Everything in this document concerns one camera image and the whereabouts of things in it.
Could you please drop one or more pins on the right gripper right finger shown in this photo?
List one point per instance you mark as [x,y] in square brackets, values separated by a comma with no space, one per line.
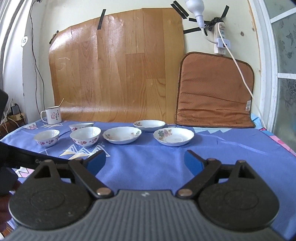
[232,196]

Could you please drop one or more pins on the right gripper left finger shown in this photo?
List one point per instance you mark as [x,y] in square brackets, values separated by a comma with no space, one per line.
[57,195]

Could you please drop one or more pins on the small red flower bowl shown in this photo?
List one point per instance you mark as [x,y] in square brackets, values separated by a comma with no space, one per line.
[47,138]

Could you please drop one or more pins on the red flower bowl back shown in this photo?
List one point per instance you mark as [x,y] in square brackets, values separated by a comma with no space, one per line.
[76,126]

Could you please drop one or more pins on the large red flower bowl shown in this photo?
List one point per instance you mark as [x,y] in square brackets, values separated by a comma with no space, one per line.
[86,137]

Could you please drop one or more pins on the floral plate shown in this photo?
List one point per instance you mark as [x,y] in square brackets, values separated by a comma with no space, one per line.
[122,135]
[149,125]
[173,137]

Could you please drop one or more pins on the floral plate back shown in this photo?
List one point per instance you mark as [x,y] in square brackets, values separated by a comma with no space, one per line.
[149,125]

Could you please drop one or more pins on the person left hand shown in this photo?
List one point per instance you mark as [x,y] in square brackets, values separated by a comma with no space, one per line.
[5,215]

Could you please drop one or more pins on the black charger adapter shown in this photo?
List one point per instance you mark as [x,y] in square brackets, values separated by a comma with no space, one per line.
[15,109]

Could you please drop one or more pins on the white enamel mug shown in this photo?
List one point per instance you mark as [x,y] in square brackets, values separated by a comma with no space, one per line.
[51,115]

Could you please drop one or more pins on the blue patterned tablecloth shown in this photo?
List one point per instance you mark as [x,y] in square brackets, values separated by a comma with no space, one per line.
[146,164]

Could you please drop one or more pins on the brown seat cushion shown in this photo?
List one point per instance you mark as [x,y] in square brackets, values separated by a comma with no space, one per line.
[214,91]

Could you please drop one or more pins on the wood pattern vinyl sheet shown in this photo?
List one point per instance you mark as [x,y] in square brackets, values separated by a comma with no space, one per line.
[123,67]

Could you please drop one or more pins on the white power strip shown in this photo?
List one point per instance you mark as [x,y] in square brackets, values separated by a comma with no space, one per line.
[219,48]

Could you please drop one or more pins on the frosted glass window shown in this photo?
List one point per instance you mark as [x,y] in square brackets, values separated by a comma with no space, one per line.
[282,18]

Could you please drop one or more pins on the white light bulb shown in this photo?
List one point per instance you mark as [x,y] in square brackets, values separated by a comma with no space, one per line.
[197,7]

